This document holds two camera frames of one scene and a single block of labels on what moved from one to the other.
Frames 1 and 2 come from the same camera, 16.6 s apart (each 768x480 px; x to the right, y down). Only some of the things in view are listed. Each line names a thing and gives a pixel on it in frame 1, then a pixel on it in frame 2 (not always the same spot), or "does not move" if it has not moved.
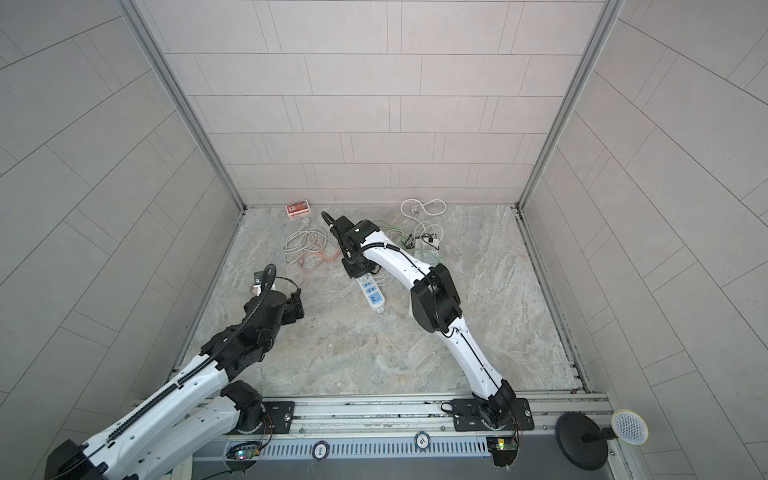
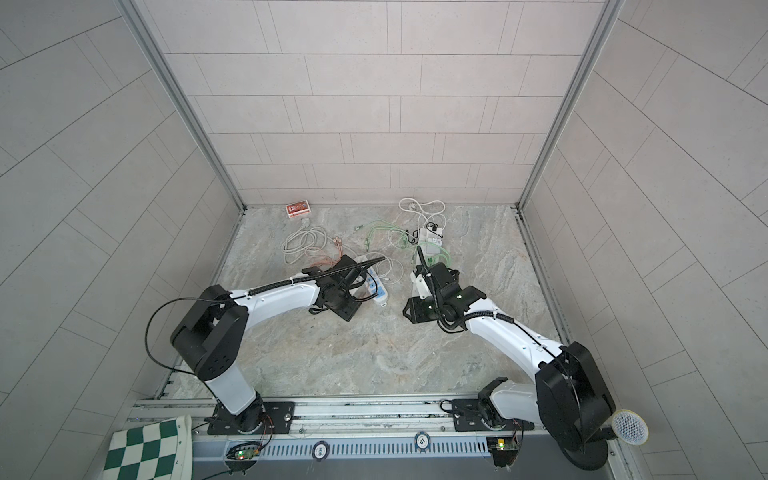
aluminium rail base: (407, 427) does not move
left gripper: (293, 315) to (352, 309)
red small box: (297, 208) does not move
